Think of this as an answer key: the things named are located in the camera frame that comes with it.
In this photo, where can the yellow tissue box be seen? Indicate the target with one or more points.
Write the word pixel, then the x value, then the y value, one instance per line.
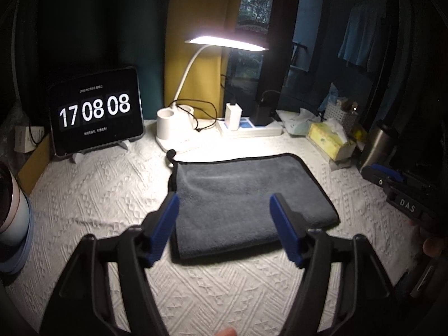
pixel 329 141

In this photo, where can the cardboard box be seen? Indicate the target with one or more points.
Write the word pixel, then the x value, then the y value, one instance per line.
pixel 35 168

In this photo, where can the grey towel with black trim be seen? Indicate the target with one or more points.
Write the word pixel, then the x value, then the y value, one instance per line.
pixel 245 199

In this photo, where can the dark green curtain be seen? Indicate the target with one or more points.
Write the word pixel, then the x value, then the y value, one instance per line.
pixel 105 21

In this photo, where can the black charger plug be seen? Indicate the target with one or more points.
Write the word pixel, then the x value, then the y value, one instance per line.
pixel 263 112

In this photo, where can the yellow curtain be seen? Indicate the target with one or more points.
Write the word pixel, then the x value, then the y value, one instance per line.
pixel 206 14

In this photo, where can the person's left hand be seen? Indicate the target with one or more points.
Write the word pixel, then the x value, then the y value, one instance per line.
pixel 225 332

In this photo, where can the white desk lamp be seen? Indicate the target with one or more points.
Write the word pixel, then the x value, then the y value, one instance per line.
pixel 175 122

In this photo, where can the white tablet stand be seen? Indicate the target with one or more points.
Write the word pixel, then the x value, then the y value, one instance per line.
pixel 78 156

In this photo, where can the person's right hand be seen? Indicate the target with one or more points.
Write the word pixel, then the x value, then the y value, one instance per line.
pixel 432 243

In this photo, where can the small white box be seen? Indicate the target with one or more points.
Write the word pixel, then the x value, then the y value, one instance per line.
pixel 25 139

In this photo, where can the steel tumbler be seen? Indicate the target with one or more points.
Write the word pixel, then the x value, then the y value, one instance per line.
pixel 376 145

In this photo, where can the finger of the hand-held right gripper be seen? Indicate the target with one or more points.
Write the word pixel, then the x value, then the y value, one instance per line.
pixel 377 176

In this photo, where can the black tablet showing clock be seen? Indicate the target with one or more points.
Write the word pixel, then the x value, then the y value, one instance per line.
pixel 96 112

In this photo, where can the white power strip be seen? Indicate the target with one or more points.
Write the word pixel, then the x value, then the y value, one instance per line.
pixel 259 130

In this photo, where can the hanging blue shirt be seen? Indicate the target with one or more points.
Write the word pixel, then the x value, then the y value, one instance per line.
pixel 360 38

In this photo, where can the white charger plug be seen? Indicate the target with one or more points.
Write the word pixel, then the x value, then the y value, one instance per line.
pixel 233 114

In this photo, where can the white textured tablecloth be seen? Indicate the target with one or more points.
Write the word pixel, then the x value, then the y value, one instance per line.
pixel 105 196

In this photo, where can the white and pink cup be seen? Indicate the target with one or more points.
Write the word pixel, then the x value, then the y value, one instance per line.
pixel 10 210

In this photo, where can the crumpled white tissue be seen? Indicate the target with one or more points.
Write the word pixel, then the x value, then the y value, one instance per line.
pixel 295 120

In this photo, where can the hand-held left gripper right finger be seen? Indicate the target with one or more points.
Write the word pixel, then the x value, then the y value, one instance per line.
pixel 287 232

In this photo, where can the white perforated basket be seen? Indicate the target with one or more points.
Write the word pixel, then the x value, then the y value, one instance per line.
pixel 341 115

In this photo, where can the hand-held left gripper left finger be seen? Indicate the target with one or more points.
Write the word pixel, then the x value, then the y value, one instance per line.
pixel 163 232

